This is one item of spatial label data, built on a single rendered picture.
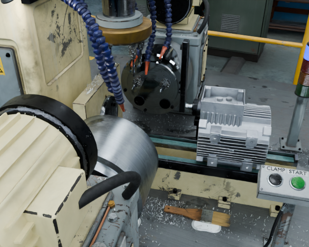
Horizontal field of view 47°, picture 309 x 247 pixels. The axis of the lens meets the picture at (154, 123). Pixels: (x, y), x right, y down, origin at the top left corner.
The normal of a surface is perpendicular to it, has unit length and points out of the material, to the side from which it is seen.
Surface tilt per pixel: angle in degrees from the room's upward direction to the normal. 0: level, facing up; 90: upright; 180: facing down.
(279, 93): 0
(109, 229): 0
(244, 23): 90
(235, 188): 90
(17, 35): 90
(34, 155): 40
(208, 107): 90
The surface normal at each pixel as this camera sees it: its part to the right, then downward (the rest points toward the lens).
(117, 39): -0.01, 0.54
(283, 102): 0.00, -0.84
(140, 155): 0.75, -0.44
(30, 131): 0.37, -0.73
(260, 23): -0.40, 0.49
